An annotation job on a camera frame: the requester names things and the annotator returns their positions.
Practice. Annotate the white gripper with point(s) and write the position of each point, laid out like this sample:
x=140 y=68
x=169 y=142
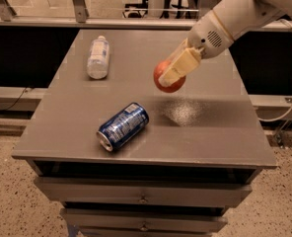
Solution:
x=209 y=37

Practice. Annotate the red apple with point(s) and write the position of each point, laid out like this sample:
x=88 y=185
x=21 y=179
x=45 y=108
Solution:
x=163 y=83

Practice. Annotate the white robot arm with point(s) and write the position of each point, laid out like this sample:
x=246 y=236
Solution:
x=241 y=16

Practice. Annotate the blue pepsi can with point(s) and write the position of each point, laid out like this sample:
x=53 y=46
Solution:
x=120 y=128

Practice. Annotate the black office chair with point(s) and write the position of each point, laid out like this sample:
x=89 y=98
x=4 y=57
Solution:
x=135 y=9

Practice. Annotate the clear plastic water bottle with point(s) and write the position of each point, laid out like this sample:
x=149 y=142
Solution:
x=99 y=58

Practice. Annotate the grey drawer cabinet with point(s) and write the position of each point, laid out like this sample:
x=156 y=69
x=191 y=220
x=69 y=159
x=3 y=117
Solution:
x=127 y=160

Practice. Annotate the top grey drawer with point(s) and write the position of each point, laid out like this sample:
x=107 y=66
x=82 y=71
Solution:
x=143 y=192

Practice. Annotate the grey drawer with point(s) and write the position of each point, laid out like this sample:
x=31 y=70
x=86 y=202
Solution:
x=143 y=192
x=142 y=221

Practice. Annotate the metal railing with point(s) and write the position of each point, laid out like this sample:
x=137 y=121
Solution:
x=101 y=14

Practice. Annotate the lower grey drawer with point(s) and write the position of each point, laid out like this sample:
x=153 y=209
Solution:
x=142 y=221

